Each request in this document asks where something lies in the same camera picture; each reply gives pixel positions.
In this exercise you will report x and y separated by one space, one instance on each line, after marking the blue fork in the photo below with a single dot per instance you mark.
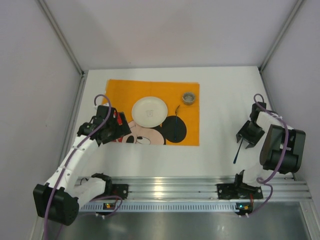
176 123

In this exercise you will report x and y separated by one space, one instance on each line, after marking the blue spoon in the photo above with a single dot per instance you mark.
237 153

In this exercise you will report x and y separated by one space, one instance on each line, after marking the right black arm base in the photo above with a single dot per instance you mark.
231 191

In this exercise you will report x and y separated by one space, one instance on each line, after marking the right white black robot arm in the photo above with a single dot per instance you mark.
282 150

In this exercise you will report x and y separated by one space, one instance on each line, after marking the aluminium mounting rail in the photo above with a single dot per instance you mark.
280 188

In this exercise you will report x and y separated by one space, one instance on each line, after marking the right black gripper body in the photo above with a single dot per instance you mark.
249 133

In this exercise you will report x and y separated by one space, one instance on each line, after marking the orange cartoon mouse placemat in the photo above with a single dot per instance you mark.
123 94

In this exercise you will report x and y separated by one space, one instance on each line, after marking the cream round plate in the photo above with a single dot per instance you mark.
149 112

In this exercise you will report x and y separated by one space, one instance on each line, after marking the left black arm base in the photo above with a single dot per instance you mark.
113 190

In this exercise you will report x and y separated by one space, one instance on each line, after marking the slotted grey cable duct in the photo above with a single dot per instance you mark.
170 207

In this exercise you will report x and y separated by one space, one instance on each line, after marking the speckled ceramic cup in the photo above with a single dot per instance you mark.
188 98

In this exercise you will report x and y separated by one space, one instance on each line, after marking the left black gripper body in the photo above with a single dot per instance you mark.
119 128

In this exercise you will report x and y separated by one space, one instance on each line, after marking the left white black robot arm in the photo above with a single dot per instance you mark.
60 198

